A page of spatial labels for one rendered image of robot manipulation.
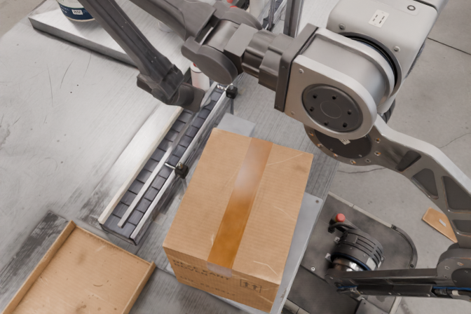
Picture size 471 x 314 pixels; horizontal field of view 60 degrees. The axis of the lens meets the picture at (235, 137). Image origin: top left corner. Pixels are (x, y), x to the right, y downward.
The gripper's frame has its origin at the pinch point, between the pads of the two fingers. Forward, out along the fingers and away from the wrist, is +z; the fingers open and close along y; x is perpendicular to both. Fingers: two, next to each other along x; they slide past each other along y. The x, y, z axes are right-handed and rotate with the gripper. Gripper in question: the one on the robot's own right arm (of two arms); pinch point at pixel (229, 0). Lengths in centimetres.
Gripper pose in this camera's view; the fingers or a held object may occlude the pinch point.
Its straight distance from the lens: 145.4
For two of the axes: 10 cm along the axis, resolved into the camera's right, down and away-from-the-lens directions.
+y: -4.4, 7.4, -5.1
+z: -0.1, 5.6, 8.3
